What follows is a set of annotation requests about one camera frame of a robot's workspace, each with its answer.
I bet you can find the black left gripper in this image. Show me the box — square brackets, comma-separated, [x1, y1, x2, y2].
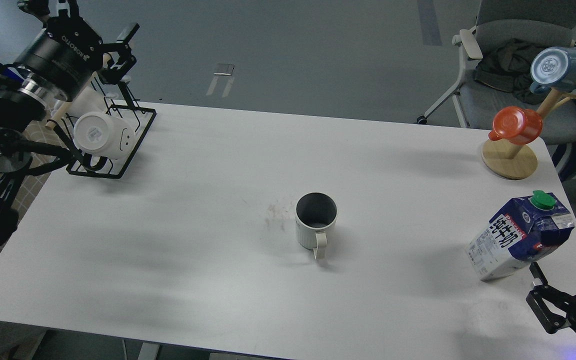
[13, 0, 140, 101]

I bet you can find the blue white milk carton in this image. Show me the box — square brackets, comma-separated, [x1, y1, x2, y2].
[464, 190, 576, 281]

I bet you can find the white ribbed mug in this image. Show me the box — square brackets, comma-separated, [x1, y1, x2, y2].
[294, 192, 338, 261]

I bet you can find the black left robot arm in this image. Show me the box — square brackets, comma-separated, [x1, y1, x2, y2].
[0, 0, 139, 246]

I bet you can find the white mug behind rack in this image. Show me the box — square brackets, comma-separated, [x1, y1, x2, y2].
[66, 84, 107, 118]

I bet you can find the white smiley mug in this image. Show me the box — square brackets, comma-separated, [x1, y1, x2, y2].
[73, 111, 138, 160]

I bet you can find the beige checkered cloth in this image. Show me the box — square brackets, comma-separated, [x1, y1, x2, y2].
[0, 99, 62, 253]

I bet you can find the wooden mug tree stand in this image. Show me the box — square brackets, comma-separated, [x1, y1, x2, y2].
[481, 89, 576, 180]

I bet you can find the orange mug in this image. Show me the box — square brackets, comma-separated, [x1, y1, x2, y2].
[487, 105, 543, 145]

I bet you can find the blue mug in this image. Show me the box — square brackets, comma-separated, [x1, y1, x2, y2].
[529, 47, 576, 94]

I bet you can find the dark green jacket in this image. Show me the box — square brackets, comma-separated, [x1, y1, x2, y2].
[473, 38, 546, 105]

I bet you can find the grey office chair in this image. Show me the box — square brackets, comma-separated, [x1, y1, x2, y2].
[417, 0, 576, 130]

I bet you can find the black wire cup rack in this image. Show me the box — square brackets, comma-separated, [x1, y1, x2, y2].
[45, 71, 157, 179]

